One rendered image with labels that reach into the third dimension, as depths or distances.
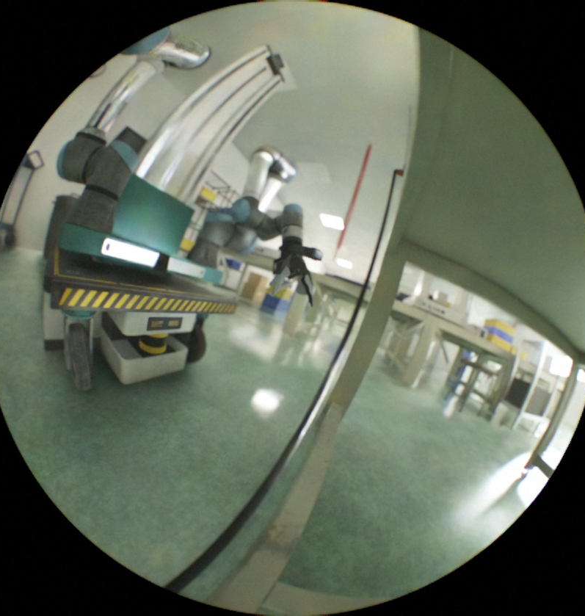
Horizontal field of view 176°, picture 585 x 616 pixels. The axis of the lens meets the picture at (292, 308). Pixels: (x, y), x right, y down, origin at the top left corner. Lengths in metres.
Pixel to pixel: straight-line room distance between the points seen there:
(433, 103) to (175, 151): 0.85
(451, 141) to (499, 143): 0.08
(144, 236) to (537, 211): 1.03
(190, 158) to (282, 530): 1.11
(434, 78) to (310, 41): 2.33
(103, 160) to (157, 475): 0.71
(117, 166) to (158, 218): 0.30
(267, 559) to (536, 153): 0.60
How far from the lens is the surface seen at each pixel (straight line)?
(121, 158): 0.58
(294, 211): 0.67
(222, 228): 0.81
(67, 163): 0.66
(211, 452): 0.53
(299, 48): 2.60
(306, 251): 0.54
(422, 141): 0.28
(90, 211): 0.54
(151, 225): 0.77
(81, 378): 0.57
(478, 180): 0.41
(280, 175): 0.94
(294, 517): 0.32
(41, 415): 0.62
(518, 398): 2.73
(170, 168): 0.90
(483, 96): 0.33
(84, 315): 0.53
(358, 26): 2.41
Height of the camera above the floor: 0.42
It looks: 3 degrees down
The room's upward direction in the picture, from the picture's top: 20 degrees clockwise
